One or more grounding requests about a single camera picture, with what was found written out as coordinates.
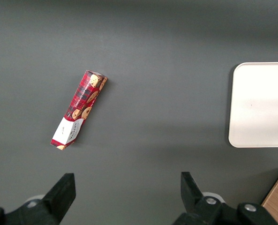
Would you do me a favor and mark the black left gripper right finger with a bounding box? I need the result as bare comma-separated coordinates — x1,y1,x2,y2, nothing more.
173,172,278,225

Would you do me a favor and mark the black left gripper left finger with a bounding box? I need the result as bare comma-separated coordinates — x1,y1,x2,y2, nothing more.
5,172,77,225

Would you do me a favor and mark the cream rectangular tray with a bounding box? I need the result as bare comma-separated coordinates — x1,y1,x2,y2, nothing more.
228,62,278,148

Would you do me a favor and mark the red tartan cookie box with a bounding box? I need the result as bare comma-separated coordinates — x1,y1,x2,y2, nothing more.
50,69,108,151

